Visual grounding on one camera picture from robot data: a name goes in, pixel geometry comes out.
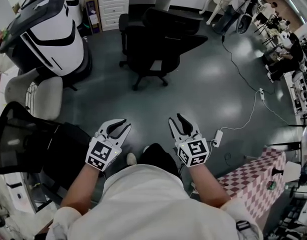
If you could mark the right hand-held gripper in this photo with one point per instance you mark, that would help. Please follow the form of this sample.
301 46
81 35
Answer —
193 151

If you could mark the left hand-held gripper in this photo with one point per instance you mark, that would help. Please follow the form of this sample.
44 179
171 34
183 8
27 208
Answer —
98 151

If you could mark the black office chair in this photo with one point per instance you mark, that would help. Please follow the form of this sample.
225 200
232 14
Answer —
153 49

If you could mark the person's right forearm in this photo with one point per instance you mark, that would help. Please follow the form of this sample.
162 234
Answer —
206 186

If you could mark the person's left forearm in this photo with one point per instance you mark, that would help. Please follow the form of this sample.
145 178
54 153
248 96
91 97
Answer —
81 189

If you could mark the beige padded chair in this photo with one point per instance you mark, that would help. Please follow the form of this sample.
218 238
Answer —
47 96

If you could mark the black mesh chair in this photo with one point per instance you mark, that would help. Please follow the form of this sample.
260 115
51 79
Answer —
11 139

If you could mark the person's left white shoe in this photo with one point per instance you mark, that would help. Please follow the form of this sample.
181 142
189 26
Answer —
131 158

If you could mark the person's white shoe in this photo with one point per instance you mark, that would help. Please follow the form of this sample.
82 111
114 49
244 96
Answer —
146 149
131 158

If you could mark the person's right white shoe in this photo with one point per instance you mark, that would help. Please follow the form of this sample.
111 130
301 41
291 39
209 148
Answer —
146 149

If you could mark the person's black trousers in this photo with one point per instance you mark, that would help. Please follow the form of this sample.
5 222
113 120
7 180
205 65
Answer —
156 156

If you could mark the person's white shirt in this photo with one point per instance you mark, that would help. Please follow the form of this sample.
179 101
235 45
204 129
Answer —
148 209

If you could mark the white power strip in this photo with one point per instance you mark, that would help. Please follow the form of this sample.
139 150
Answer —
261 94

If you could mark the pink checkered box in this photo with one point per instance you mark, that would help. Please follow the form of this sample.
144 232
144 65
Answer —
253 184

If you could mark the white storage shelf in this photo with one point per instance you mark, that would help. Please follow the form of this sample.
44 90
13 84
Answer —
301 99

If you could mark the cardboard box with purple side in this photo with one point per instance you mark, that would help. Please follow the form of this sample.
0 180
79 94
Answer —
92 11

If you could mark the grey oval device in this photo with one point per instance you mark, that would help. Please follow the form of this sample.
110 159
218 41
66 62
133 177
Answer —
244 24

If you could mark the black frame table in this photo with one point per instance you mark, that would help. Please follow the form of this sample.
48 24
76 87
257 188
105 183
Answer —
283 144

